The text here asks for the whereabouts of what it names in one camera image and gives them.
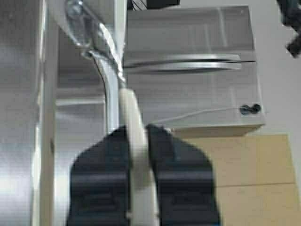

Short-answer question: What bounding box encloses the stainless steel right sink basin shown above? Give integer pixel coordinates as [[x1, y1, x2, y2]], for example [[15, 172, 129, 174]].
[[0, 0, 45, 226]]

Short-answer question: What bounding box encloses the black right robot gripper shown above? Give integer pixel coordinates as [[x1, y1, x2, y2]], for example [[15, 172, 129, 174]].
[[276, 0, 301, 58]]

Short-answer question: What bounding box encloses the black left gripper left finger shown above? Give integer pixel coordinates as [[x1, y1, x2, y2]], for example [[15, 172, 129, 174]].
[[65, 127, 131, 226]]

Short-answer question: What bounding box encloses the wooden lower base cabinet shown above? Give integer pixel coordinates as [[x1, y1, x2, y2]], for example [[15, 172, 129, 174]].
[[188, 135, 301, 226]]

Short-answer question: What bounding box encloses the white pan with handle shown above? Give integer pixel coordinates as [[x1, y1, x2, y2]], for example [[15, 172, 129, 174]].
[[64, 0, 159, 226]]

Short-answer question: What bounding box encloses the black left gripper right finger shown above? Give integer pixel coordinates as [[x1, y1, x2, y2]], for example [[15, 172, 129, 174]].
[[146, 124, 221, 226]]

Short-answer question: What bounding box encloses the black sink drain stopper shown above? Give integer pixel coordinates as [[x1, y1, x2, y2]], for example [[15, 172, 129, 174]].
[[239, 104, 261, 115]]

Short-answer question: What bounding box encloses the stainless steel left sink basin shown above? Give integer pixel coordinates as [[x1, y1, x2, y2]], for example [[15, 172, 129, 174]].
[[55, 6, 268, 137]]

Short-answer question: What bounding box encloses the stainless steel sink basin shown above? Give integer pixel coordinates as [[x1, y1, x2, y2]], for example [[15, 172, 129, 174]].
[[0, 0, 45, 226], [55, 6, 268, 137]]

